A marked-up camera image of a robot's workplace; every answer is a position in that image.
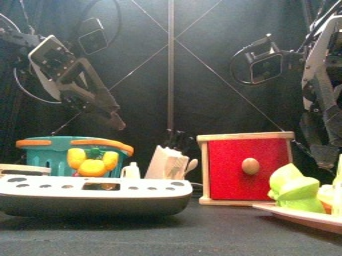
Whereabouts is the pale green toy vegetable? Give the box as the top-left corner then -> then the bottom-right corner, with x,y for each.
317,153 -> 342,217

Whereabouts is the green toy lettuce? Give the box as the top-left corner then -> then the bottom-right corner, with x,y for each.
266,162 -> 328,214

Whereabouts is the small white toy bottle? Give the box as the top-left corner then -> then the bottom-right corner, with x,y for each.
121,161 -> 142,180

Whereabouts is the orange toy food piece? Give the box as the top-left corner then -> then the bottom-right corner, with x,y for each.
321,199 -> 337,215

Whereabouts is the white toy knife block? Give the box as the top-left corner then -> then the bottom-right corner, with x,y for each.
143,129 -> 193,181

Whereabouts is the red wooden drawer box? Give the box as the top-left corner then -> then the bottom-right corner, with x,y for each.
196,130 -> 297,207

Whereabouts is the white flat tray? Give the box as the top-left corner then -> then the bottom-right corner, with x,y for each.
252,202 -> 342,235

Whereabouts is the small wooden toy spoon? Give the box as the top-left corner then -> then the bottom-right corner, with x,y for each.
184,158 -> 201,177

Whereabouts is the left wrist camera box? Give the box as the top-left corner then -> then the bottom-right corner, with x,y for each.
77,17 -> 111,56

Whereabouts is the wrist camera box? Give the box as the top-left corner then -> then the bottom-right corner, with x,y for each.
77,17 -> 111,56
244,33 -> 286,85

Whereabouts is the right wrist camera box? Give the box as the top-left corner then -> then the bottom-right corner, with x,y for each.
244,33 -> 286,85

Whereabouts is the teal basket with orange handles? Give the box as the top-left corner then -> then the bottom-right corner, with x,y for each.
15,135 -> 135,178

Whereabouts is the vertical metal frame pole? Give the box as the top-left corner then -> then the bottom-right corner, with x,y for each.
166,0 -> 177,134

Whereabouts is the black left camera cable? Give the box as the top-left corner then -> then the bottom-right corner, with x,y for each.
73,0 -> 123,48

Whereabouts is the black camera cable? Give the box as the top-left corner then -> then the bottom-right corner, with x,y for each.
73,0 -> 123,48
229,43 -> 260,86

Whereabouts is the black right camera cable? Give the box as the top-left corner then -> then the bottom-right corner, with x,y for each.
229,43 -> 260,86

